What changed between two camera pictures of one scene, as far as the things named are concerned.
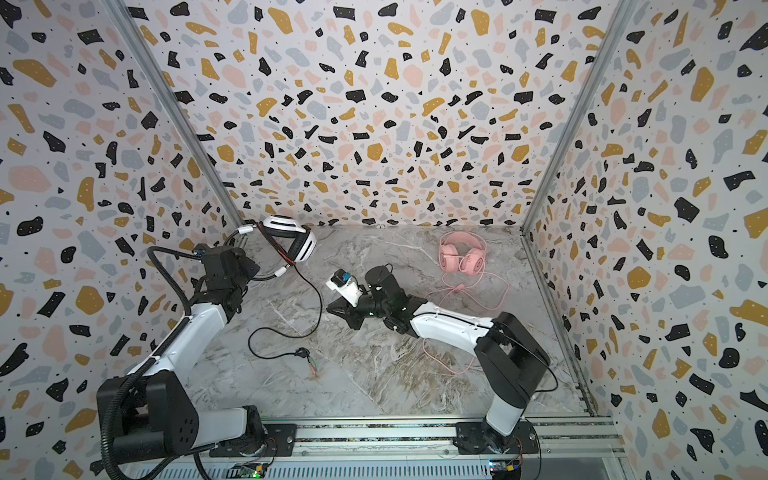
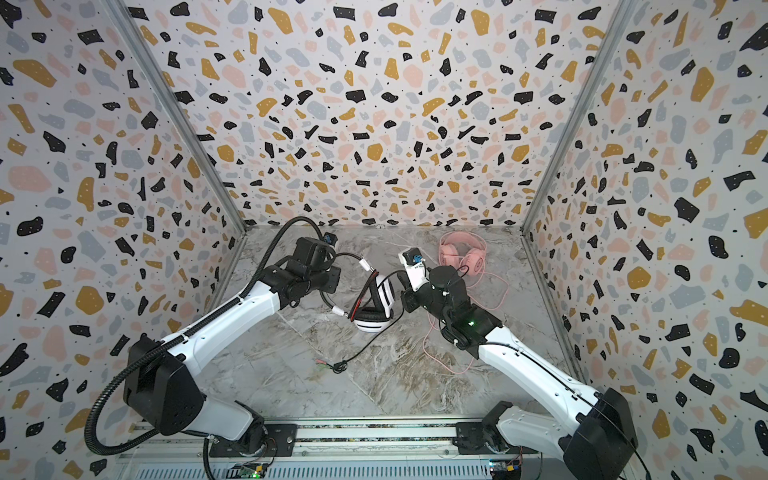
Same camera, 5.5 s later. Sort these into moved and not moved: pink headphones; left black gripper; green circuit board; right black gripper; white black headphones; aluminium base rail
Moved: left black gripper; white black headphones; right black gripper
Not moved: aluminium base rail; green circuit board; pink headphones
